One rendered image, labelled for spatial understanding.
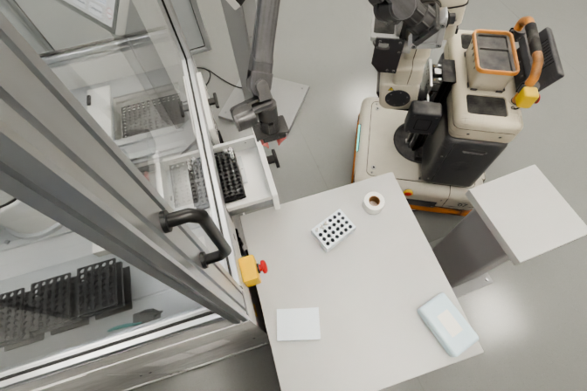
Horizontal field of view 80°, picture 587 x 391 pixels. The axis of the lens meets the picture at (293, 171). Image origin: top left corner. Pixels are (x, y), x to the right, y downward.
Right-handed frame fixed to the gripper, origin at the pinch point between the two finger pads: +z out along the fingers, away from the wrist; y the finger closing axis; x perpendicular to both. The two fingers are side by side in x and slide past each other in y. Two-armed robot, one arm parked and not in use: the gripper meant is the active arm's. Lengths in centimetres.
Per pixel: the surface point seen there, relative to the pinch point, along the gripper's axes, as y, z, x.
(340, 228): -13.0, 15.9, 28.8
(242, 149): 10.1, 11.3, -9.3
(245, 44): -8, 37, -94
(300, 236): -0.3, 19.6, 25.9
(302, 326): 8, 18, 53
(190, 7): 16, 56, -168
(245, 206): 14.2, 8.0, 14.7
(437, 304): -31, 16, 60
